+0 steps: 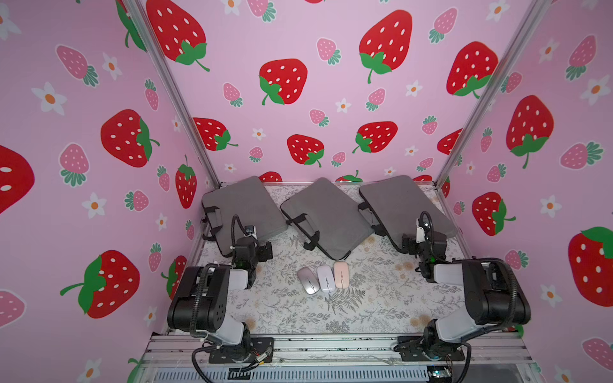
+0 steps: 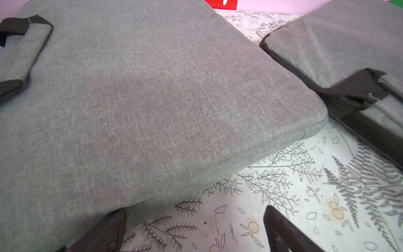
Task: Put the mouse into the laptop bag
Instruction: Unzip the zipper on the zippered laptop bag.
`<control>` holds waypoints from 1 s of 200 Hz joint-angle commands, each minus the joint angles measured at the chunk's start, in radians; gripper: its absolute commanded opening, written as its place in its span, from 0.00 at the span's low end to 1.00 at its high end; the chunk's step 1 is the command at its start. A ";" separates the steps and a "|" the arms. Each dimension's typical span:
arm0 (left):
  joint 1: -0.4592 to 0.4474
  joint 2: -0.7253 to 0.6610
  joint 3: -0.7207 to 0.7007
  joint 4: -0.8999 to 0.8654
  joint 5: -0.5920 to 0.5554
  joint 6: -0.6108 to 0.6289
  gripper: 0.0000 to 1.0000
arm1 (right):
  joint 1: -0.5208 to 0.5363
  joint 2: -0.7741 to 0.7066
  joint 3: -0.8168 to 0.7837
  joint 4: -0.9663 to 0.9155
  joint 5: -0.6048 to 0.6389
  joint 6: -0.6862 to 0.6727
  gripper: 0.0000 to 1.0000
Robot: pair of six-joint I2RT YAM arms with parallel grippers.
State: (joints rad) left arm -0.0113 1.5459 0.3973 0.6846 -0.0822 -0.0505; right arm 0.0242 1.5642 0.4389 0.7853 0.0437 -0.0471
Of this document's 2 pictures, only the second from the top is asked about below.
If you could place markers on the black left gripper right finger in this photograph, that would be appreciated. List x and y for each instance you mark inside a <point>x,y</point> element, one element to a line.
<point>283,236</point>

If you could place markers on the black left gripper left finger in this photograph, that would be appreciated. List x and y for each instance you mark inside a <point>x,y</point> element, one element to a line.
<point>106,236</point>

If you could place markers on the floral patterned table mat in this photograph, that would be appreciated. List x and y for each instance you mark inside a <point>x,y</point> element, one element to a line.
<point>339,192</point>

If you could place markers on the grey laptop bag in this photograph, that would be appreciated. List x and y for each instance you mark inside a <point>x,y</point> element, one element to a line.
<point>132,105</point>
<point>351,54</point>

